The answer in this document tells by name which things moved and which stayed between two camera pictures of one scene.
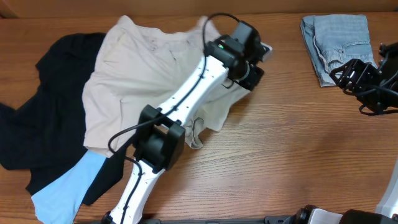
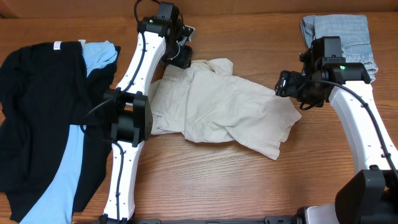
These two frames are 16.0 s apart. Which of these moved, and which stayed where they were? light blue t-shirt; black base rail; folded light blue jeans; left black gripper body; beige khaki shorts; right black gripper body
Moved: left black gripper body; light blue t-shirt; right black gripper body; beige khaki shorts
Stayed: black base rail; folded light blue jeans
